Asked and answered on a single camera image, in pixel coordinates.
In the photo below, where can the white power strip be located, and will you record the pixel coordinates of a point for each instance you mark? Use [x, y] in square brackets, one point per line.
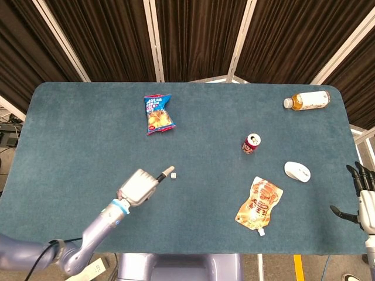
[93, 269]

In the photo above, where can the blue felt table mat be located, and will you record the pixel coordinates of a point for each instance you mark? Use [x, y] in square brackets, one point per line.
[88, 146]

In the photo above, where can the red drink can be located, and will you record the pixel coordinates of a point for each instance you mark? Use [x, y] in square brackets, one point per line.
[251, 145]

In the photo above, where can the dark brown curtain panel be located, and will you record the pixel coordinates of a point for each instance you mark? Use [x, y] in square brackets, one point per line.
[26, 52]
[357, 87]
[105, 38]
[293, 38]
[199, 38]

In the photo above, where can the white frame post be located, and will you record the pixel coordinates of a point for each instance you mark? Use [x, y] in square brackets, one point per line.
[342, 49]
[63, 41]
[240, 41]
[154, 41]

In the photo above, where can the tea bottle white label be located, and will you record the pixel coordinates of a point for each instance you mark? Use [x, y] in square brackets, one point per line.
[310, 100]

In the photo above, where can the white computer mouse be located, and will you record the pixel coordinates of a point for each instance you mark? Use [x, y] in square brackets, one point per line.
[296, 171]

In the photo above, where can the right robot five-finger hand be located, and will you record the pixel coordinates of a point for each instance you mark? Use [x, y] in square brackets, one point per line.
[367, 205]

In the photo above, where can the blue snack bag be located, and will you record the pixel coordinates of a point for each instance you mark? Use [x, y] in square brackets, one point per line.
[158, 117]

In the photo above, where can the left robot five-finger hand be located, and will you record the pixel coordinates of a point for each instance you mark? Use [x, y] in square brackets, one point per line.
[137, 185]

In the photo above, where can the orange spout pouch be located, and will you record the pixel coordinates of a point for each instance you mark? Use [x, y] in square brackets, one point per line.
[259, 205]

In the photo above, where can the lavender robot base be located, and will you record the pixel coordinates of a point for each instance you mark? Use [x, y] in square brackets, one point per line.
[175, 267]

